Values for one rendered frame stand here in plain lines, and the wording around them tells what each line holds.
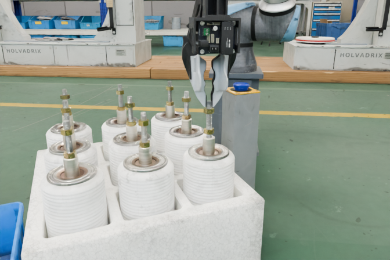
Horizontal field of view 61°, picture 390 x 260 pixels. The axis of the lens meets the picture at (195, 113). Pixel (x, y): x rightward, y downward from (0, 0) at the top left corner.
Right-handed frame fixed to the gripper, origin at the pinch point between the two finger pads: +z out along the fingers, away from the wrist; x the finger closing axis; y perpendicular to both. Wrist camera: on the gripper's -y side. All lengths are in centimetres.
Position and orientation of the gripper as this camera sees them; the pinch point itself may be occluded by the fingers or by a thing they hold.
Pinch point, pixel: (208, 98)
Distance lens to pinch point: 58.6
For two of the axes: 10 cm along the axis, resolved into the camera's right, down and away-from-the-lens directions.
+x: 9.9, -0.4, 1.3
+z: 0.0, 9.6, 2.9
